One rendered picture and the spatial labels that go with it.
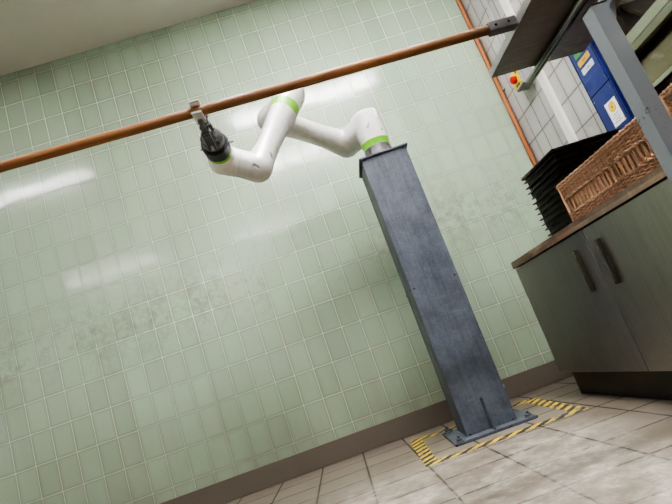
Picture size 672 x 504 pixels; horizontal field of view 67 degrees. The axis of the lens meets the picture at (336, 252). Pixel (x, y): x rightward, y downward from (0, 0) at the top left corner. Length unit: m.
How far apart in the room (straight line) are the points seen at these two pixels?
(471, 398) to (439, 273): 0.49
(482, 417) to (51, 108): 2.77
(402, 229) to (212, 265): 1.09
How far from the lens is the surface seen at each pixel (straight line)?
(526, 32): 1.84
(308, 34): 3.24
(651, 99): 1.30
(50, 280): 3.03
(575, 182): 1.80
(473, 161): 2.92
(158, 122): 1.60
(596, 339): 1.91
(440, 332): 2.05
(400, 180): 2.17
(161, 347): 2.74
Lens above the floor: 0.38
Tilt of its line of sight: 13 degrees up
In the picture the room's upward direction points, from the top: 20 degrees counter-clockwise
